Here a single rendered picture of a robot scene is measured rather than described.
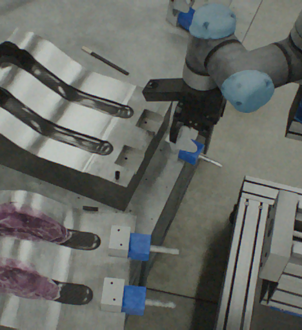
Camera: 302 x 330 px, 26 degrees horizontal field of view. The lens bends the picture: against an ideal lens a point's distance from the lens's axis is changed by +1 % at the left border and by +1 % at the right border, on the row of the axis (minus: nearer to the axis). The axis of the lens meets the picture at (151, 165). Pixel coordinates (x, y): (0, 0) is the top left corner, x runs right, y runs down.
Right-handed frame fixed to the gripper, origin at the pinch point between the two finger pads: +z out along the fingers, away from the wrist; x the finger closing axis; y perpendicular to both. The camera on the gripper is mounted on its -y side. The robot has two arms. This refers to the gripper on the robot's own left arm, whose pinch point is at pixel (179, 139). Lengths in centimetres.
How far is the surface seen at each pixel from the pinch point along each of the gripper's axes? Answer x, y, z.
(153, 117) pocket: 0.3, -6.8, -2.6
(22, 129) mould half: -19.0, -26.4, -5.1
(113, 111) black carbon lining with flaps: -3.5, -14.5, -3.5
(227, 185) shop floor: 56, 2, 85
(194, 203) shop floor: 43, -4, 85
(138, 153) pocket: -10.3, -4.5, -3.1
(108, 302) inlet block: -41.6, 7.1, -3.6
